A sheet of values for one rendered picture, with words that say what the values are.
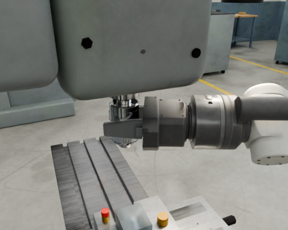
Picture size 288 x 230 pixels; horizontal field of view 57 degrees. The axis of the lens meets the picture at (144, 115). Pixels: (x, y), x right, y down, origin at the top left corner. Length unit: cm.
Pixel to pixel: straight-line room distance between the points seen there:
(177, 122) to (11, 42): 24
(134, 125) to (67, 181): 49
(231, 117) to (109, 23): 22
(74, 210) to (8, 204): 157
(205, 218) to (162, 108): 31
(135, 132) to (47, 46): 20
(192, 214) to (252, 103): 33
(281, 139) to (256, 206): 181
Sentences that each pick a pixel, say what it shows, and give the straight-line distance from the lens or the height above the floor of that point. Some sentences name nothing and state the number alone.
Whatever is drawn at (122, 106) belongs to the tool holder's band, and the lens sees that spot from 40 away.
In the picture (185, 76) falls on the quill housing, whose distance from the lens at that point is 34.
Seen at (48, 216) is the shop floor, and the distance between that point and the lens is 210.
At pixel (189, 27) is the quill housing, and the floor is 139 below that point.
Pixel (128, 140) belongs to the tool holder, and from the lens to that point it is 43.
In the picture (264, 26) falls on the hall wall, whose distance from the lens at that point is 992.
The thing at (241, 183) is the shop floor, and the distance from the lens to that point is 240.
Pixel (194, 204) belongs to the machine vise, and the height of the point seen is 98.
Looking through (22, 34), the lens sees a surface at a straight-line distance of 26.
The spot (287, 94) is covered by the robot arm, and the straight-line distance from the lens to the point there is 49.
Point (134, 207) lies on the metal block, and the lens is 54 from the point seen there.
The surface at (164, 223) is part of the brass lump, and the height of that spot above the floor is 102.
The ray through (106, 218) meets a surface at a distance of 56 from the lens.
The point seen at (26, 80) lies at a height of 135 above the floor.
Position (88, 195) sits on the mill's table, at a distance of 80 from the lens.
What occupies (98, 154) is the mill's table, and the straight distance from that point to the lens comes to 97.
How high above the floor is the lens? 143
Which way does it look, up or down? 25 degrees down
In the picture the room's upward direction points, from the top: straight up
